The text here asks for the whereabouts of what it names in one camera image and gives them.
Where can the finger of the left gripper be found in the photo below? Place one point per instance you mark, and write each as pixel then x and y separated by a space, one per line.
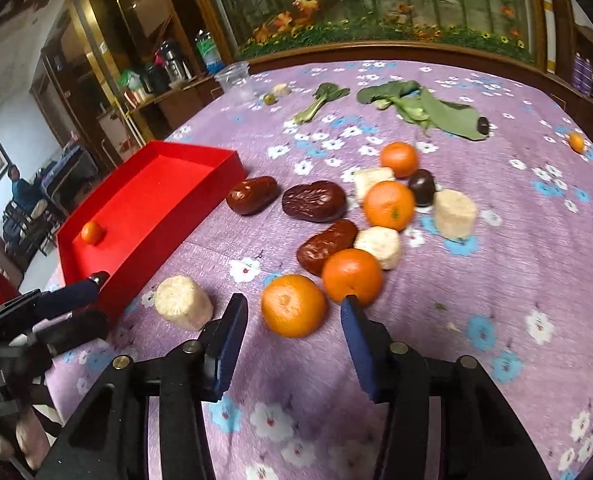
pixel 80 328
pixel 69 297

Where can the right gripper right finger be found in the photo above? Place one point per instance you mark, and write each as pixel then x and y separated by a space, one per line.
pixel 368 344

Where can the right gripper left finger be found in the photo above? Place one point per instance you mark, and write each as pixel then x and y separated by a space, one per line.
pixel 222 341

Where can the orange tangerine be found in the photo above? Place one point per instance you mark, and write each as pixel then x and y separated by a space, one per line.
pixel 401 157
pixel 390 205
pixel 353 272
pixel 293 306

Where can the dark red date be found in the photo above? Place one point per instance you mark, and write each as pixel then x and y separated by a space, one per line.
pixel 320 202

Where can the small kumquat in tray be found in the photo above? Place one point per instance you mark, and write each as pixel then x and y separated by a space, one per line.
pixel 92 233

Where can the seated person in background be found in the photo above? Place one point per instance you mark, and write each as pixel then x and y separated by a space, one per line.
pixel 27 195

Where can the red tray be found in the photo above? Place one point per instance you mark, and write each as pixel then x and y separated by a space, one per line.
pixel 148 206

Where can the dark purple grape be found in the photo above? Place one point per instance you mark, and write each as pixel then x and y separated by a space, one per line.
pixel 422 185

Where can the purple floral tablecloth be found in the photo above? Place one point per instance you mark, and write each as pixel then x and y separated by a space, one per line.
pixel 517 294

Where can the large green leafy vegetable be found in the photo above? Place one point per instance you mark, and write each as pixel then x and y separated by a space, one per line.
pixel 418 106

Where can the small green olive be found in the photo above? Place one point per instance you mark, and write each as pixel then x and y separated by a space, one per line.
pixel 269 99

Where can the dark grape on leaf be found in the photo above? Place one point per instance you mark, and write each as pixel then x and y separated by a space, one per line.
pixel 483 126

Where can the small green bok choy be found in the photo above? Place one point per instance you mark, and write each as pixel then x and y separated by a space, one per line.
pixel 325 93

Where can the small white garlic piece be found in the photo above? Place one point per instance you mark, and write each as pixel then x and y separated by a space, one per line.
pixel 281 90

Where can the clear plastic cup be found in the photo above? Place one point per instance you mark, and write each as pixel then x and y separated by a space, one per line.
pixel 235 81

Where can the steel thermos flask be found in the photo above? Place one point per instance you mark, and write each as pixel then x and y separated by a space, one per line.
pixel 175 62

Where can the green plastic bottle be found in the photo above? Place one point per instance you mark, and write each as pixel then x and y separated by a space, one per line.
pixel 209 52

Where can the small kumquat far right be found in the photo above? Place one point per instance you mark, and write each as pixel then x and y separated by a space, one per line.
pixel 576 142

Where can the flower display glass cabinet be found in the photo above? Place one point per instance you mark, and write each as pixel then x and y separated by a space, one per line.
pixel 253 28

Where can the purple bottles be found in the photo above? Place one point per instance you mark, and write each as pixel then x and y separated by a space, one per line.
pixel 582 75

